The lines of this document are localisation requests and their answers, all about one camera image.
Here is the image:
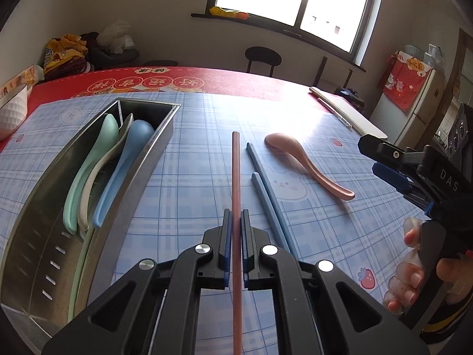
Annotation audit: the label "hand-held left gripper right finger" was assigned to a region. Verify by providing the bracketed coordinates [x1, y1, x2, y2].
[240, 209, 431, 355]

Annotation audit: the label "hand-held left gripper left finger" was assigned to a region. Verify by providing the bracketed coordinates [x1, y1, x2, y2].
[41, 210, 233, 355]

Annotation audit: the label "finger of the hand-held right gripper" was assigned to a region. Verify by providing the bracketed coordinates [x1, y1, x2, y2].
[372, 162, 434, 212]
[357, 134, 426, 168]

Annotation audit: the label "pink chopstick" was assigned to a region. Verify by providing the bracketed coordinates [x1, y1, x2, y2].
[231, 131, 244, 355]

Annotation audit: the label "pink spoon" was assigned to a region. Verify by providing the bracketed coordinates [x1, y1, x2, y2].
[264, 132, 356, 201]

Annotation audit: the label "blue spoon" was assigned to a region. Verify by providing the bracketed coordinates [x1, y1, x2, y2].
[92, 119, 155, 229]

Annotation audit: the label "beige spoon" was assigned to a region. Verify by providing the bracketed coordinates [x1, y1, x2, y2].
[76, 113, 134, 232]

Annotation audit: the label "green chopstick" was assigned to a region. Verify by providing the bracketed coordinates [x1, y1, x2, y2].
[68, 229, 95, 322]

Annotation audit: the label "green spoon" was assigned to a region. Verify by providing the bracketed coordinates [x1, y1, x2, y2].
[63, 114, 119, 236]

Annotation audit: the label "metal utensil box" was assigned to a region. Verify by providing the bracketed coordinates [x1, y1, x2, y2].
[0, 98, 182, 326]

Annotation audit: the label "person's right hand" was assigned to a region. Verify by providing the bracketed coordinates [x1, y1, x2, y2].
[382, 217, 473, 317]

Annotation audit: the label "white refrigerator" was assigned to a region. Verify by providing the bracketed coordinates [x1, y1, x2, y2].
[370, 64, 448, 151]

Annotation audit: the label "blue chopstick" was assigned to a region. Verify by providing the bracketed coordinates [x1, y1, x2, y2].
[246, 142, 296, 256]
[251, 172, 302, 260]

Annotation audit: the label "wooden cutting board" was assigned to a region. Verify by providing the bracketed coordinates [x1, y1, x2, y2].
[310, 86, 388, 138]

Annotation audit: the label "silver black rice cooker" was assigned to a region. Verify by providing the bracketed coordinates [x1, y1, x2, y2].
[334, 88, 365, 112]

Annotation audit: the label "pen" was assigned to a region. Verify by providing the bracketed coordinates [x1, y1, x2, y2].
[318, 97, 352, 130]

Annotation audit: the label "red printed cloth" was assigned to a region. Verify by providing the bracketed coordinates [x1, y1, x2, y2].
[382, 51, 433, 112]

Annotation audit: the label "blue plaid table mat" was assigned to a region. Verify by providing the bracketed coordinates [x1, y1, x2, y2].
[0, 91, 429, 355]

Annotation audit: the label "tall clear plastic container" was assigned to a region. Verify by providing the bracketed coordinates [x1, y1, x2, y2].
[427, 44, 445, 68]

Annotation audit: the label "black round stool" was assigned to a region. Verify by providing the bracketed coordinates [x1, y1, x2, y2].
[245, 46, 282, 78]

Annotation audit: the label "red printed tablecloth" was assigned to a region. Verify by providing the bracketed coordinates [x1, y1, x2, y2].
[0, 66, 344, 152]

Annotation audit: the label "yellow orange plastic item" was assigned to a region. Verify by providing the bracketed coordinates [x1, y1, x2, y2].
[209, 7, 250, 20]

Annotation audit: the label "dark grey storage box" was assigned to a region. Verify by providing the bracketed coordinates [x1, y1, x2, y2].
[89, 46, 140, 70]

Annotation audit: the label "white plastic bags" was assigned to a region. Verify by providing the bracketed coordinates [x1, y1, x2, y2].
[97, 20, 134, 54]

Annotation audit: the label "yellow maroon clothes pile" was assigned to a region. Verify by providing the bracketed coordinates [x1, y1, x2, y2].
[43, 34, 97, 81]

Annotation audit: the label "white textured cup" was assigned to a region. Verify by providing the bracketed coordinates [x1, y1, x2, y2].
[0, 84, 29, 141]

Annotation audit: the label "orange printed tissue packet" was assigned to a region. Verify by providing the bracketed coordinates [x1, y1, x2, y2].
[0, 64, 45, 95]

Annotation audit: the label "dark metal frame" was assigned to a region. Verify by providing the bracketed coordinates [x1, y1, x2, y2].
[313, 57, 353, 88]

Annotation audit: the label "wooden door frame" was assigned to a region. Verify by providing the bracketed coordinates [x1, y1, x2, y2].
[443, 28, 473, 108]

